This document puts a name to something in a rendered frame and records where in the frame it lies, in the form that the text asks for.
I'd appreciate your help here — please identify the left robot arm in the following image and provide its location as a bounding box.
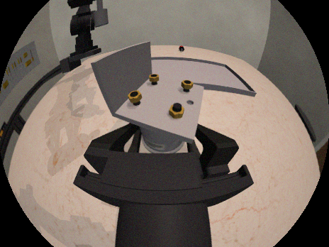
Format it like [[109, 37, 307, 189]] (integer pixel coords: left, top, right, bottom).
[[67, 0, 98, 57]]

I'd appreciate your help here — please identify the grey l-shaped metal bracket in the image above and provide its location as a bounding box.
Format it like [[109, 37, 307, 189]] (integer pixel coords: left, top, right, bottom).
[[91, 42, 204, 144]]

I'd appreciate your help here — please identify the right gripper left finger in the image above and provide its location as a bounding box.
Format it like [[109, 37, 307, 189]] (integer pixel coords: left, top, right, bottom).
[[89, 123, 142, 153]]

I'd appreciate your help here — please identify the brass hex nut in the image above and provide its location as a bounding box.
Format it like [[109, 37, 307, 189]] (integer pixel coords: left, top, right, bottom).
[[182, 80, 194, 89], [149, 74, 159, 82], [128, 90, 142, 103], [169, 105, 184, 119]]

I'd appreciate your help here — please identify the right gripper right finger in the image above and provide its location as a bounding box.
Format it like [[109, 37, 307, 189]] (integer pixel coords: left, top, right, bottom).
[[186, 124, 239, 172]]

